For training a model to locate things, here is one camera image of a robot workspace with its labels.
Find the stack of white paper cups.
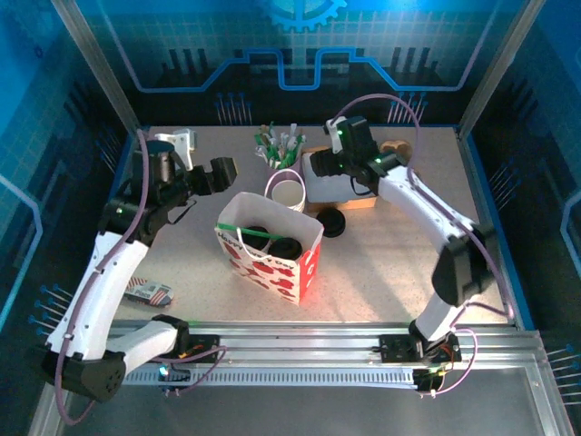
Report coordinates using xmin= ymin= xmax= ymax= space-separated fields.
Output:
xmin=271 ymin=179 xmax=308 ymax=213

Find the black plastic cup lid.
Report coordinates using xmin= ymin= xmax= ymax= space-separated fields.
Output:
xmin=242 ymin=225 xmax=273 ymax=249
xmin=268 ymin=238 xmax=304 ymax=263

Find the white red printed paper bag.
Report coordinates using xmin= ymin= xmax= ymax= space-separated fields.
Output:
xmin=213 ymin=191 xmax=326 ymax=306

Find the stack of white napkins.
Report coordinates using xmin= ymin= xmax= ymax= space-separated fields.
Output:
xmin=302 ymin=152 xmax=376 ymax=203
xmin=301 ymin=144 xmax=379 ymax=213

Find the stack of pulp cup carriers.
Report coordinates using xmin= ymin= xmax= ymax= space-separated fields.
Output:
xmin=379 ymin=139 xmax=413 ymax=158

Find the pink plastic straw cup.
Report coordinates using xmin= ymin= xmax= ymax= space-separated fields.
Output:
xmin=264 ymin=156 xmax=304 ymax=185

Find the stack of black cup lids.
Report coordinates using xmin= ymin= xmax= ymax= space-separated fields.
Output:
xmin=316 ymin=208 xmax=347 ymax=238

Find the striped printed snack packet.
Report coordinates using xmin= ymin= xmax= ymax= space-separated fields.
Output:
xmin=124 ymin=277 xmax=174 ymax=306

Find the small black circuit board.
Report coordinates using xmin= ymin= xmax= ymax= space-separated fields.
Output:
xmin=156 ymin=361 xmax=192 ymax=392
xmin=413 ymin=367 xmax=448 ymax=395

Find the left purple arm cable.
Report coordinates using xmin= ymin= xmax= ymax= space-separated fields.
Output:
xmin=54 ymin=129 xmax=228 ymax=426

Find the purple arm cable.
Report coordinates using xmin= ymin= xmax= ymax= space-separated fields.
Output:
xmin=54 ymin=129 xmax=228 ymax=426
xmin=334 ymin=93 xmax=517 ymax=399

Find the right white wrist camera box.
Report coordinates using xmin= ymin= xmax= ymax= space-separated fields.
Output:
xmin=323 ymin=118 xmax=345 ymax=155

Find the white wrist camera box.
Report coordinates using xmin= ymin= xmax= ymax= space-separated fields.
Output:
xmin=153 ymin=128 xmax=197 ymax=169
xmin=323 ymin=118 xmax=345 ymax=155

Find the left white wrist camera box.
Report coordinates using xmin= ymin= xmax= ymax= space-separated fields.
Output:
xmin=153 ymin=128 xmax=197 ymax=169

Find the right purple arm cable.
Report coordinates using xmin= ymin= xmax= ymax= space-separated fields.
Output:
xmin=334 ymin=93 xmax=517 ymax=399

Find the aluminium enclosure post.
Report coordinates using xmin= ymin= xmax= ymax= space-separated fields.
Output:
xmin=49 ymin=0 xmax=149 ymax=137
xmin=456 ymin=0 xmax=544 ymax=137

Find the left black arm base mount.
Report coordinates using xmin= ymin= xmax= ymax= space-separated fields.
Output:
xmin=170 ymin=333 xmax=222 ymax=363

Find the aluminium rail frame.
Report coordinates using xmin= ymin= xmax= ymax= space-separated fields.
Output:
xmin=26 ymin=317 xmax=576 ymax=436

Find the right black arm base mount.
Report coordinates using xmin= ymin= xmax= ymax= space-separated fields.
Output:
xmin=379 ymin=333 xmax=463 ymax=364

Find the slotted grey cable duct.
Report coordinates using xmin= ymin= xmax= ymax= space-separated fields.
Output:
xmin=122 ymin=368 xmax=419 ymax=388

